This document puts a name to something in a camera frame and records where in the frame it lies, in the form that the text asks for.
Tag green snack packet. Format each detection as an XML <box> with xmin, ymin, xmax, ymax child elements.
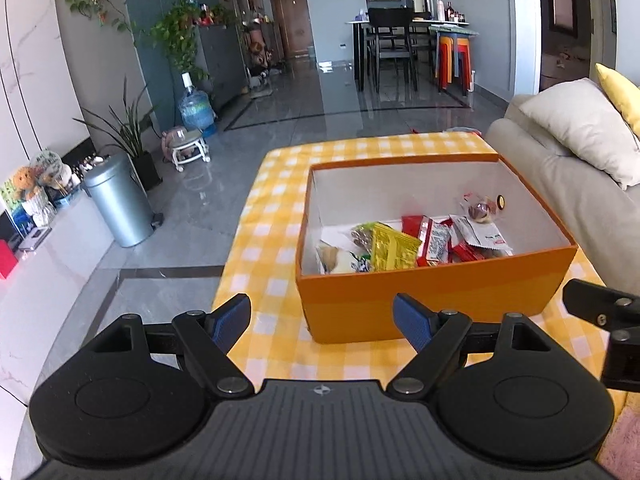
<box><xmin>350</xmin><ymin>222</ymin><xmax>384</xmax><ymax>255</ymax></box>

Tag orange cardboard box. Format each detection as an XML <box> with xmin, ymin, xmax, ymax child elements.
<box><xmin>295</xmin><ymin>154</ymin><xmax>577</xmax><ymax>344</ymax></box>

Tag yellow checkered tablecloth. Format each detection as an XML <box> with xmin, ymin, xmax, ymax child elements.
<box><xmin>211</xmin><ymin>130</ymin><xmax>626</xmax><ymax>416</ymax></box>

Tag yellow pillow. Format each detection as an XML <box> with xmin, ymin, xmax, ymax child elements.
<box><xmin>596</xmin><ymin>63</ymin><xmax>640</xmax><ymax>136</ymax></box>

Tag clear packet red dates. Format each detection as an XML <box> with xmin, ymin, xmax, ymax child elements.
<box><xmin>460</xmin><ymin>193</ymin><xmax>506</xmax><ymax>223</ymax></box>

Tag cream biscuit snack bag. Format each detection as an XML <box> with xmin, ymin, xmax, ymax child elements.
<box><xmin>316</xmin><ymin>242</ymin><xmax>371</xmax><ymax>274</ymax></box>

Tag large red snack bag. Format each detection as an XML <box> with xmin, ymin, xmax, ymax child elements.
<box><xmin>401</xmin><ymin>214</ymin><xmax>450</xmax><ymax>268</ymax></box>

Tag white tv console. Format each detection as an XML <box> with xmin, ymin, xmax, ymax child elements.
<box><xmin>0</xmin><ymin>196</ymin><xmax>114</xmax><ymax>402</ymax></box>

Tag potted long-leaf plant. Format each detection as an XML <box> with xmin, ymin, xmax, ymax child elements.
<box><xmin>74</xmin><ymin>78</ymin><xmax>162</xmax><ymax>191</ymax></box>

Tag black dining chair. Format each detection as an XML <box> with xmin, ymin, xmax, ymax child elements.
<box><xmin>369</xmin><ymin>6</ymin><xmax>418</xmax><ymax>91</ymax></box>

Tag blue water jug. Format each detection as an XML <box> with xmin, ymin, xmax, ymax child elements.
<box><xmin>178</xmin><ymin>73</ymin><xmax>217</xmax><ymax>138</ymax></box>

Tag wall ivy plant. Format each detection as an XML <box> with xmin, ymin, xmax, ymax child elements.
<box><xmin>64</xmin><ymin>0</ymin><xmax>132</xmax><ymax>32</ymax></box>

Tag yellow snack packet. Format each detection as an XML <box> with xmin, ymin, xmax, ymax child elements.
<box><xmin>370</xmin><ymin>222</ymin><xmax>421</xmax><ymax>272</ymax></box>

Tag small white stool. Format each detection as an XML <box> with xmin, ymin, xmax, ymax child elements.
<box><xmin>160</xmin><ymin>126</ymin><xmax>210</xmax><ymax>172</ymax></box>

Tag plush toy bouquet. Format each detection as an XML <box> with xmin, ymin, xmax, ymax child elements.
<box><xmin>3</xmin><ymin>150</ymin><xmax>80</xmax><ymax>209</ymax></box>

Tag beige sofa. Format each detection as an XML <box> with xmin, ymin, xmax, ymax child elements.
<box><xmin>485</xmin><ymin>94</ymin><xmax>640</xmax><ymax>295</ymax></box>

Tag red long snack bar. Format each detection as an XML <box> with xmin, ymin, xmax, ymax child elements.
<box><xmin>440</xmin><ymin>218</ymin><xmax>485</xmax><ymax>263</ymax></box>

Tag orange red stacked stools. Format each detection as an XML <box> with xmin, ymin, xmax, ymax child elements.
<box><xmin>435</xmin><ymin>36</ymin><xmax>472</xmax><ymax>96</ymax></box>

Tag grey cabinet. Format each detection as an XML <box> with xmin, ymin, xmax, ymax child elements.
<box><xmin>196</xmin><ymin>25</ymin><xmax>246</xmax><ymax>112</ymax></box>

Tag dining table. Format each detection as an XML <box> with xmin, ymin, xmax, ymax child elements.
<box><xmin>348</xmin><ymin>18</ymin><xmax>479</xmax><ymax>96</ymax></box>

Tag silver trash can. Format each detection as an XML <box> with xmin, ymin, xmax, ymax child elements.
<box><xmin>82</xmin><ymin>153</ymin><xmax>164</xmax><ymax>248</ymax></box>

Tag pink fluffy blanket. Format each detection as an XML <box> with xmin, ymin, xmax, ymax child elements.
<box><xmin>598</xmin><ymin>393</ymin><xmax>640</xmax><ymax>480</ymax></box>

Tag hanging ivy plant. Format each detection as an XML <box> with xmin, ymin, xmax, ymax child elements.
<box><xmin>148</xmin><ymin>0</ymin><xmax>236</xmax><ymax>81</ymax></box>

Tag cream pillow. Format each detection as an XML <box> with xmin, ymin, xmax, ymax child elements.
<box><xmin>520</xmin><ymin>78</ymin><xmax>639</xmax><ymax>190</ymax></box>

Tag white wrapper snack bar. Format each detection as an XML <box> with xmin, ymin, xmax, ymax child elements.
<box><xmin>450</xmin><ymin>214</ymin><xmax>513</xmax><ymax>256</ymax></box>

